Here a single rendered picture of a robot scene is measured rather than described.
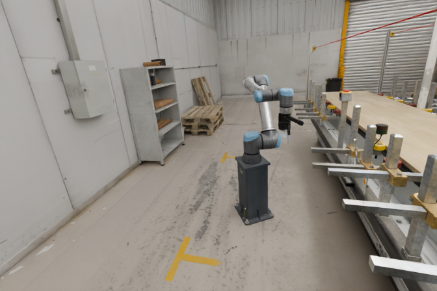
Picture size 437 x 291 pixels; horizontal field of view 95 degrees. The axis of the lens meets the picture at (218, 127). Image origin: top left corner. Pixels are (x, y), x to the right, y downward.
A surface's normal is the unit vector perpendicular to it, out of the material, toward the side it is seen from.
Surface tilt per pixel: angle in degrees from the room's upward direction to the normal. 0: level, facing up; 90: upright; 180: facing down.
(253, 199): 90
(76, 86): 90
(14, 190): 90
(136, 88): 90
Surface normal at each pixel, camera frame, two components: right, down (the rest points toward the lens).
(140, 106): -0.23, 0.31
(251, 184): 0.29, 0.26
